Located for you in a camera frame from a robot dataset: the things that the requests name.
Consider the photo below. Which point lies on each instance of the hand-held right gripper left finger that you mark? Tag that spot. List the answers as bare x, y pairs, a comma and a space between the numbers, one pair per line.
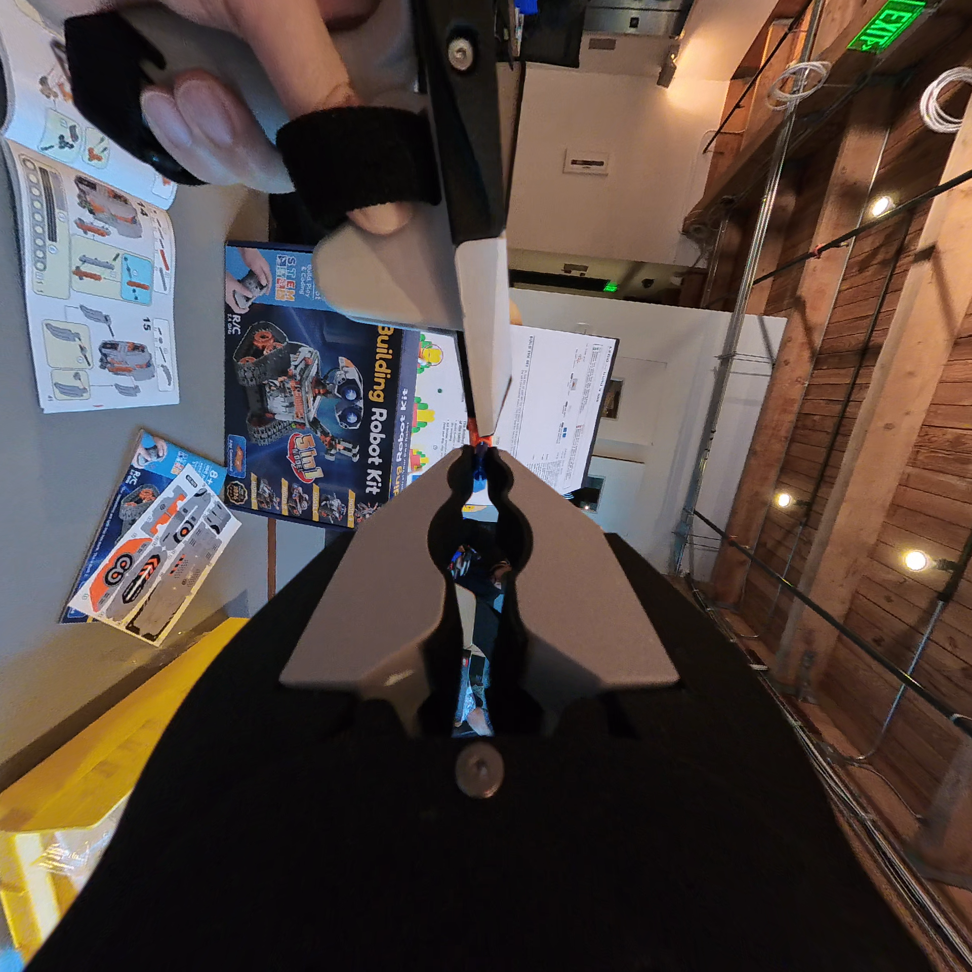
364, 607

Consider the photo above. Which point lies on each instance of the printed instruction sheet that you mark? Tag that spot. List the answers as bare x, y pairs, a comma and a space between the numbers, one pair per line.
547, 402

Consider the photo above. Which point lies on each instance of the clear plastic bags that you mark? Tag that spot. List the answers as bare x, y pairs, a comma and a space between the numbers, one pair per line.
68, 854

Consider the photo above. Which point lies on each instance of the yellow plastic bin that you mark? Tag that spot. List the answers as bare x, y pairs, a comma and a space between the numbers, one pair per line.
114, 752

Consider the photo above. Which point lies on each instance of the white wall sign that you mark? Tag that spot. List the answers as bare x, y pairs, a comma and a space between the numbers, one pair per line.
586, 162

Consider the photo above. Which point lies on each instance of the open white instruction booklet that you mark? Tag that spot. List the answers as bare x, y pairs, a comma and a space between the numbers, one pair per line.
99, 304

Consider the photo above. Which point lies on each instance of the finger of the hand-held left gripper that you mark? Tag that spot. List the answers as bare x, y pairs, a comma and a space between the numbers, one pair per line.
486, 326

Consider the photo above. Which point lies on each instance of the blue robot kit box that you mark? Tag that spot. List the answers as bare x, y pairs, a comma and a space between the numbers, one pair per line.
319, 410

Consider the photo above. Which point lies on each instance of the person's left hand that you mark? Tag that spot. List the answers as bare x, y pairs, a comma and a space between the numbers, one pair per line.
220, 129

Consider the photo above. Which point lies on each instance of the grey desk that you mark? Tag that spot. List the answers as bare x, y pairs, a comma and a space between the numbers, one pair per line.
61, 493

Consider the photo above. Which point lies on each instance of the blue toy axle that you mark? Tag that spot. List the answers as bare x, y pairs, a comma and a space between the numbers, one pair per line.
481, 471

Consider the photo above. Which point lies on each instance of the blue booklet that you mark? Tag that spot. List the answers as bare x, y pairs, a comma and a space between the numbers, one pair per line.
144, 486

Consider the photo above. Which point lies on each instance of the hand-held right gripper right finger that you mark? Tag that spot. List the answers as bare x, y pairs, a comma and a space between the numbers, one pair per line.
588, 607

